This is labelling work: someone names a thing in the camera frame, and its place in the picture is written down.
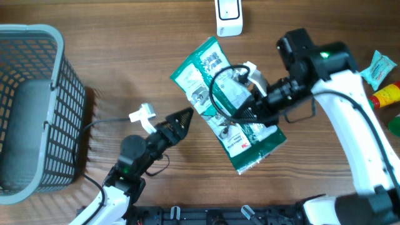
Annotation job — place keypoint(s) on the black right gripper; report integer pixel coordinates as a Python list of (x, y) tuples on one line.
[(260, 111)]

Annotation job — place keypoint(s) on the grey plastic basket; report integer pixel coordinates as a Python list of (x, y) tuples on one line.
[(42, 112)]

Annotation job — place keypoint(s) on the pale green wipes packet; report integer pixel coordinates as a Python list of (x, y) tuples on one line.
[(379, 68)]

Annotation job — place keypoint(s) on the green lid jar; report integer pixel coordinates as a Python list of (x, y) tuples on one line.
[(394, 125)]

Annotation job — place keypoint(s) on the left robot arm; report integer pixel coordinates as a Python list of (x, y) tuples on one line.
[(124, 184)]

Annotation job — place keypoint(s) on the green glove packet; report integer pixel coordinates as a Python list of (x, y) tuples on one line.
[(206, 78)]

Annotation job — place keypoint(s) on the red yellow sauce bottle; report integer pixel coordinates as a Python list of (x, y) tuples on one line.
[(385, 96)]

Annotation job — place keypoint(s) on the white barcode scanner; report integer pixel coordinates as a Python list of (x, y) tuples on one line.
[(229, 17)]

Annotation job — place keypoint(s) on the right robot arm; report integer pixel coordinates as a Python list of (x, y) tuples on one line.
[(329, 75)]

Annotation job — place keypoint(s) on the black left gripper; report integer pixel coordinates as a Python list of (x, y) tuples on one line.
[(177, 130)]

